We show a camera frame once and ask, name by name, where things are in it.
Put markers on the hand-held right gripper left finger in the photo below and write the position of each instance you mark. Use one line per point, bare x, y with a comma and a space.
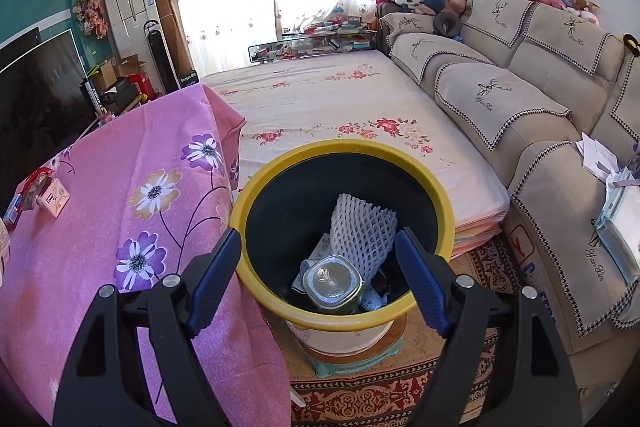
215, 277

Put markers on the pink floral tablecloth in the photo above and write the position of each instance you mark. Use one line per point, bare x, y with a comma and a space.
100, 257

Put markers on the patterned red rug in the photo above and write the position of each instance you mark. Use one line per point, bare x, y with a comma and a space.
380, 397

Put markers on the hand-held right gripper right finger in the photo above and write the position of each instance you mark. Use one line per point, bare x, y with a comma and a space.
422, 279

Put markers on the hanging flower decoration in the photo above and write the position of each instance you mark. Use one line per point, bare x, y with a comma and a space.
91, 13

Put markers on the black television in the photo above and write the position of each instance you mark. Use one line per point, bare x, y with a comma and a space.
40, 102

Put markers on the long white sachet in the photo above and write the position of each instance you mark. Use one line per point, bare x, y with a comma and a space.
321, 251

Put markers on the teal stool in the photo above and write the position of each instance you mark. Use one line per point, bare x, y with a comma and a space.
360, 364

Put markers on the grey neck pillow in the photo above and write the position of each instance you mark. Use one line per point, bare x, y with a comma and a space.
446, 22

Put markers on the floral bed sheet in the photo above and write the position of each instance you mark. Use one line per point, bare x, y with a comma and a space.
325, 107

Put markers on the yellow rimmed trash bin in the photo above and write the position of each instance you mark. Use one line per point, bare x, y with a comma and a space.
270, 187

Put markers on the dark green box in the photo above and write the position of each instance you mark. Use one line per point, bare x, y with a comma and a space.
187, 80

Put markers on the blue and white box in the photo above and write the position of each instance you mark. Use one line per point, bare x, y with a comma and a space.
52, 201

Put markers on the pile of papers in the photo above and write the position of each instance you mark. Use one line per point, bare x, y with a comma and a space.
620, 217

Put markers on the white refrigerator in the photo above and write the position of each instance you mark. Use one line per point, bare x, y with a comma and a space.
127, 2

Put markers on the white foam fruit net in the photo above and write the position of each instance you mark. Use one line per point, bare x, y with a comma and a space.
360, 232

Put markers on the beige sofa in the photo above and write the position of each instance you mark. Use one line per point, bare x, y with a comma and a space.
540, 107

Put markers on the open cardboard boxes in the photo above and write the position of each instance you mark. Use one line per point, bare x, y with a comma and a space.
117, 79

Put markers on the black tower fan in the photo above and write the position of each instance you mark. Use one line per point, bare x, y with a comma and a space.
160, 57

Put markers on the glass coffee table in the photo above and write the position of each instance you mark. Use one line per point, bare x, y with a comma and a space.
310, 47

